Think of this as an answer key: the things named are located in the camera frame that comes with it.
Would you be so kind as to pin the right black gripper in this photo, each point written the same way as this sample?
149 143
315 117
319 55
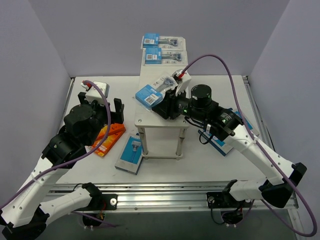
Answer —
171 105

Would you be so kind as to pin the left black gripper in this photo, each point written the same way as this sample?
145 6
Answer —
117 110

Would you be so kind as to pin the clear blue-card razor blister pack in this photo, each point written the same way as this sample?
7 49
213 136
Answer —
152 89

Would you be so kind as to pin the Gillette SkinGuard blister pack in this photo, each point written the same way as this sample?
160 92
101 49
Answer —
162 57

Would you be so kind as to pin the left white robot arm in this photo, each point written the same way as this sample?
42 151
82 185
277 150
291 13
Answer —
26 216

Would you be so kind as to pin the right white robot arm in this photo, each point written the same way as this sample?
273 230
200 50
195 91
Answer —
281 175

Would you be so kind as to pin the upper orange Fusion5 razor box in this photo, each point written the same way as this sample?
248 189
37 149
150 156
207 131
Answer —
114 129

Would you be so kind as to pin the orange fusion5 razor box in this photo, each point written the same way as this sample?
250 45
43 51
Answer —
114 129
107 145

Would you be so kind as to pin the lower orange Fusion5 razor box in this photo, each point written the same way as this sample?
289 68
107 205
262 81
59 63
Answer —
107 145

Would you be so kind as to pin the blue Harry's box front left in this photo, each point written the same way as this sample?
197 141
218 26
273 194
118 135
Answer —
130 157

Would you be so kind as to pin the blue harry's box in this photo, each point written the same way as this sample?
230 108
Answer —
250 126
219 145
130 157

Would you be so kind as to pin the blue Harry's box far right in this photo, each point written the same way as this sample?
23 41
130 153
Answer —
250 126

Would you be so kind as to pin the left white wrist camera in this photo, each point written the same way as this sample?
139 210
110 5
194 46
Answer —
96 94

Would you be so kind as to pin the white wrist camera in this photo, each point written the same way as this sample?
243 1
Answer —
96 94
183 79

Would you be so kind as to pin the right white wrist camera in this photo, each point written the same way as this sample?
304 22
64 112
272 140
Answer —
183 79

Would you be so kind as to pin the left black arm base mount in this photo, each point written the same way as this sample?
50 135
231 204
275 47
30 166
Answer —
107 201

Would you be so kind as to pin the aluminium mounting rail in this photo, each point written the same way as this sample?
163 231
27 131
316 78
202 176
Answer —
161 197

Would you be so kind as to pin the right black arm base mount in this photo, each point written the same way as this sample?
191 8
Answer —
217 200

